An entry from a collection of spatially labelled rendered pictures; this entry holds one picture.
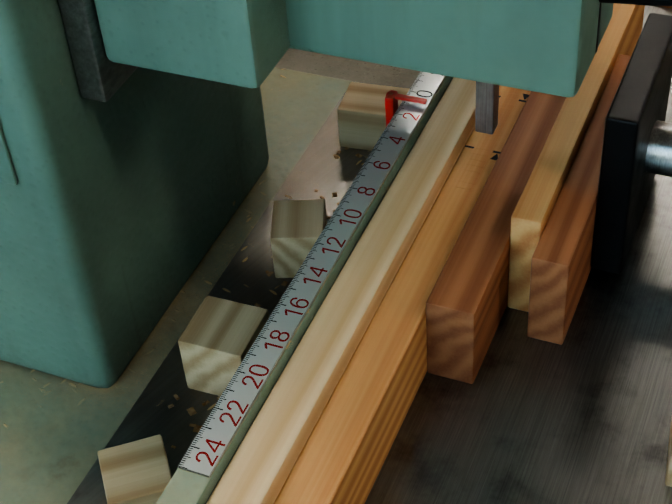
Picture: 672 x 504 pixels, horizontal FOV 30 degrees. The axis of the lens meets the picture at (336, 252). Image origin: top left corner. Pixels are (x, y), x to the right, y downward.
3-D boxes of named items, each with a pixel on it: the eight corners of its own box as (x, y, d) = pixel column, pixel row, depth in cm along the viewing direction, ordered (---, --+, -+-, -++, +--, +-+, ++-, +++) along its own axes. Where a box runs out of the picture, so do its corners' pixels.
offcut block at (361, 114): (414, 126, 87) (413, 88, 85) (403, 155, 84) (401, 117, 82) (352, 118, 88) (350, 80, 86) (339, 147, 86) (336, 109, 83)
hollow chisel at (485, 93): (492, 135, 61) (495, 48, 58) (474, 131, 61) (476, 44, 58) (498, 124, 62) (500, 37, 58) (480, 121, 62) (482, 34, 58)
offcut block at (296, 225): (278, 239, 79) (273, 199, 77) (328, 238, 79) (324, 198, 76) (275, 278, 76) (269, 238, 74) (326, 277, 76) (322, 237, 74)
